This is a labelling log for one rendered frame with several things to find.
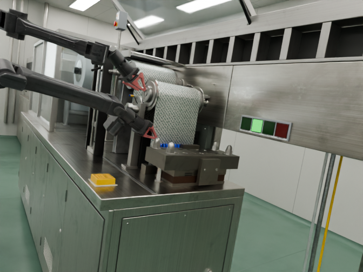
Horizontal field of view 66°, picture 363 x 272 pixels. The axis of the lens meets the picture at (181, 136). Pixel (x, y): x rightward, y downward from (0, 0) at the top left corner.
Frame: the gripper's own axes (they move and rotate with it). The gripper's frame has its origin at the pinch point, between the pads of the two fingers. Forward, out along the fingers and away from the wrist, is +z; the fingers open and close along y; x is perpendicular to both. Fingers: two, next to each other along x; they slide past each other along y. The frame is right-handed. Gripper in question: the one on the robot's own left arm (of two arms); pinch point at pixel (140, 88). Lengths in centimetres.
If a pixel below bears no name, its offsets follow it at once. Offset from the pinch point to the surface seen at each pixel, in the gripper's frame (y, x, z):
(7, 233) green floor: -132, -119, 54
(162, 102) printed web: 7.6, 1.0, 8.6
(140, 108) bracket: 0.1, -6.2, 6.2
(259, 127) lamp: 39, 16, 33
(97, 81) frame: -36.3, -3.9, -6.6
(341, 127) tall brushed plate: 70, 20, 30
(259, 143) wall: -145, 139, 237
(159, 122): 7.5, -5.7, 14.4
